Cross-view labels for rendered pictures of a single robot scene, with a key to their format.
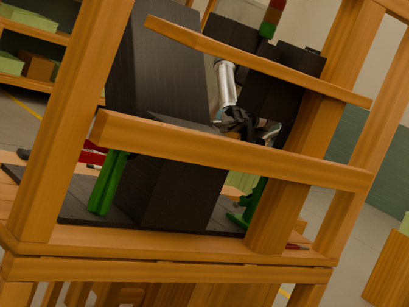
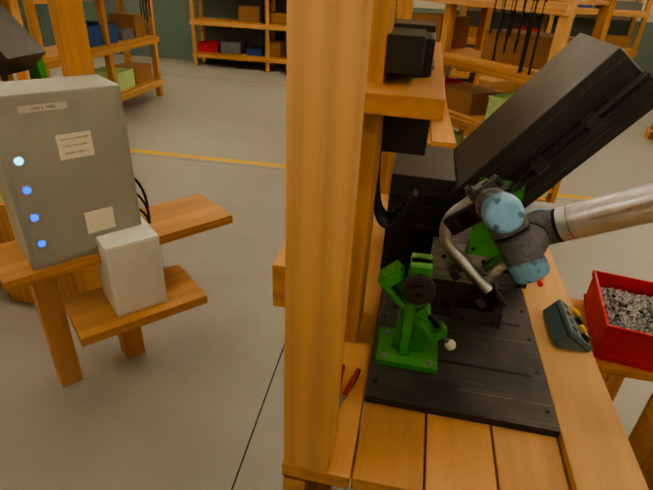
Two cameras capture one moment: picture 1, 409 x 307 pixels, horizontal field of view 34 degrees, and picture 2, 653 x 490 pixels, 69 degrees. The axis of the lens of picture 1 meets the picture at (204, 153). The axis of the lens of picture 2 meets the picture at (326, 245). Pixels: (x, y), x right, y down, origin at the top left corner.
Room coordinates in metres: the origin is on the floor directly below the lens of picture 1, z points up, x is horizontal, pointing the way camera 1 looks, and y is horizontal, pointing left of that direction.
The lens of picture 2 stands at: (3.27, -0.98, 1.72)
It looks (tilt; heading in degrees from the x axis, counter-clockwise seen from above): 29 degrees down; 145
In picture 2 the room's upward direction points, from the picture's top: 3 degrees clockwise
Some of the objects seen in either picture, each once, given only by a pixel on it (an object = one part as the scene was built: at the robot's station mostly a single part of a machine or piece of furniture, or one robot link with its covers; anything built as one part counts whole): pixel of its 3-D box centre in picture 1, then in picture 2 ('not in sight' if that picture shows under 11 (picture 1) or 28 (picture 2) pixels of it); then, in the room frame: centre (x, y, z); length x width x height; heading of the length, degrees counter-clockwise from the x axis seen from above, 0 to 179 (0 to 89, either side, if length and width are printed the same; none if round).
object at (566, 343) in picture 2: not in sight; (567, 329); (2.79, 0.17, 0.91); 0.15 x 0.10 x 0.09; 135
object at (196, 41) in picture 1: (269, 66); (394, 65); (2.26, -0.10, 1.52); 0.90 x 0.25 x 0.04; 135
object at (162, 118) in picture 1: (176, 173); (417, 210); (2.27, 0.07, 1.07); 0.30 x 0.18 x 0.34; 135
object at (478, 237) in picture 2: not in sight; (494, 214); (2.54, 0.08, 1.17); 0.13 x 0.12 x 0.20; 135
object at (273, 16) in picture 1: (272, 16); not in sight; (2.15, -0.04, 1.67); 0.05 x 0.05 x 0.05
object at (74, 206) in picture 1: (158, 205); (452, 281); (2.44, 0.09, 0.89); 1.10 x 0.42 x 0.02; 135
